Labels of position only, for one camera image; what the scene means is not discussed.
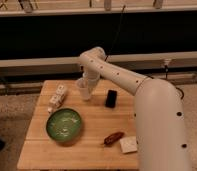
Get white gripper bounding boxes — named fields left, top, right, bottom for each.
left=82, top=70, right=100, bottom=93

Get white ceramic cup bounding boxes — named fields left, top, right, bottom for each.
left=76, top=78, right=91, bottom=101

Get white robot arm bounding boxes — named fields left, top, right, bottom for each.
left=79, top=47, right=192, bottom=171

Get green ceramic bowl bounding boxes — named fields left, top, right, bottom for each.
left=46, top=108, right=82, bottom=143

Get black rectangular block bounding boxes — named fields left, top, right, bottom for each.
left=105, top=90, right=117, bottom=108

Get brown sausage toy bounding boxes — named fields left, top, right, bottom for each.
left=103, top=132, right=124, bottom=146

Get white square sponge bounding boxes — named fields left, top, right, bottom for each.
left=120, top=136, right=137, bottom=153

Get black hanging cable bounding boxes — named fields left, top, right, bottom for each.
left=104, top=4, right=127, bottom=63

